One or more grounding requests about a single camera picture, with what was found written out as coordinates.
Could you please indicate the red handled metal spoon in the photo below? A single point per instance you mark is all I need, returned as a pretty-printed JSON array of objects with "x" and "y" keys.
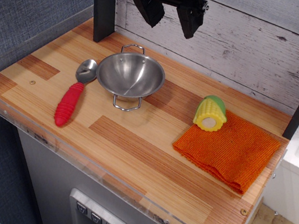
[{"x": 85, "y": 73}]

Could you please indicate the yellow green toy corn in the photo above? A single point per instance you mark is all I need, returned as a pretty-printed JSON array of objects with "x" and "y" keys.
[{"x": 210, "y": 114}]

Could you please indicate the orange folded cloth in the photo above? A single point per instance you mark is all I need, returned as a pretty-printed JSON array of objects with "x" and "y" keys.
[{"x": 236, "y": 154}]

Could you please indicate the clear acrylic table guard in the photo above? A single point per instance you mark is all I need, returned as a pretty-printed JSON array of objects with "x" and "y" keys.
[{"x": 132, "y": 154}]

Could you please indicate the silver dispenser button panel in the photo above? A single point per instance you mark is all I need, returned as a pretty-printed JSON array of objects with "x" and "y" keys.
[{"x": 85, "y": 210}]

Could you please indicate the small steel two-handled bowl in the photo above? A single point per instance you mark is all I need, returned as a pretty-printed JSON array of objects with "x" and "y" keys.
[{"x": 130, "y": 76}]

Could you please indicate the black left vertical post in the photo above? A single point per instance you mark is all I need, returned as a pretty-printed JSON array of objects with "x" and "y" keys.
[{"x": 104, "y": 19}]

